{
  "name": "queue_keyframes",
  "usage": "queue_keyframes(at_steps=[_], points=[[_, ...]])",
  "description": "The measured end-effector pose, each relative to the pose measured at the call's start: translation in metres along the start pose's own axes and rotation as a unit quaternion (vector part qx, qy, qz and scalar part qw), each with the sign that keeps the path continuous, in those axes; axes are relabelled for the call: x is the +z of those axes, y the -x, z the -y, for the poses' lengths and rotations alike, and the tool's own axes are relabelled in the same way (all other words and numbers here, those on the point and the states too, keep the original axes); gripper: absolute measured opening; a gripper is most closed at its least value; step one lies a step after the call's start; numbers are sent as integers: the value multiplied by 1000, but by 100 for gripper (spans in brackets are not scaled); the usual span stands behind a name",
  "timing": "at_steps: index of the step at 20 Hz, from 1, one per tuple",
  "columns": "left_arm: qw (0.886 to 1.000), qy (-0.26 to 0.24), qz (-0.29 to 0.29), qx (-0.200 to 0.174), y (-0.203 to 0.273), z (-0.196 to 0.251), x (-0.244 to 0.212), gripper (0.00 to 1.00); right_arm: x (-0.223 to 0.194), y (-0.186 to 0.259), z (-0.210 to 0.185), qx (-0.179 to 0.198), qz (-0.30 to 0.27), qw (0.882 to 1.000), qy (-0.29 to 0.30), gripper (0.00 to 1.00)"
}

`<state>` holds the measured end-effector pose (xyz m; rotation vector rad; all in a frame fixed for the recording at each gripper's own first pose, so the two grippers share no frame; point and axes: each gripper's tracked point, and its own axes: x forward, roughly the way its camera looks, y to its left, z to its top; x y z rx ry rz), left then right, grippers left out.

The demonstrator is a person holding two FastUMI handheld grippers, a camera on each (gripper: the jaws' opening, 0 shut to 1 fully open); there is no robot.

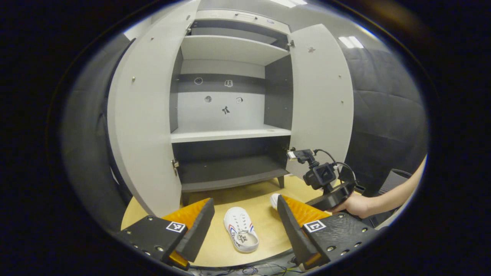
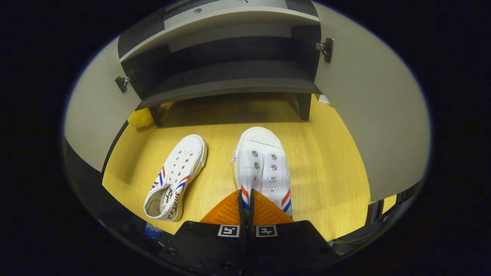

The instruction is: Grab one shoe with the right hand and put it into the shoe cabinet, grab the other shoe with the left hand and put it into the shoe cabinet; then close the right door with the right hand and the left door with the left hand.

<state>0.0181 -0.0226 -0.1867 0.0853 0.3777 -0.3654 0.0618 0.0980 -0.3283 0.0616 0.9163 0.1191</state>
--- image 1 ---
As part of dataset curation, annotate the grey mesh chair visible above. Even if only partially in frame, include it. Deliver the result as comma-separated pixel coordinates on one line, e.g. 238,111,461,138
378,169,414,196

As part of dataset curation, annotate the ceiling light panel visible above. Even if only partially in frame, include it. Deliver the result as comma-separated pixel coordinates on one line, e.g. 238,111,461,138
338,36,364,49
270,0,307,8

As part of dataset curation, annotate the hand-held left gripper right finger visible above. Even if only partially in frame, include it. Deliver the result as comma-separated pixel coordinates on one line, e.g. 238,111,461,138
277,195,380,271

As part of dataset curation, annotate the black camera cable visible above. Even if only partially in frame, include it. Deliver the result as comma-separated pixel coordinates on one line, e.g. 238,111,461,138
314,149,358,185

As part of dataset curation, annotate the white shoe cabinet door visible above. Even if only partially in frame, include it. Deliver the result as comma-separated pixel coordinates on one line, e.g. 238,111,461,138
286,24,354,179
107,0,200,218

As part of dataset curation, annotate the white grey shoe cabinet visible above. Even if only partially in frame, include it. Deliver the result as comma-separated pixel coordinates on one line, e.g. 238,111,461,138
170,8,294,194

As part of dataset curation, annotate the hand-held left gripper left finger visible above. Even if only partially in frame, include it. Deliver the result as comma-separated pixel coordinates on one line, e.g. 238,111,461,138
115,198,215,271

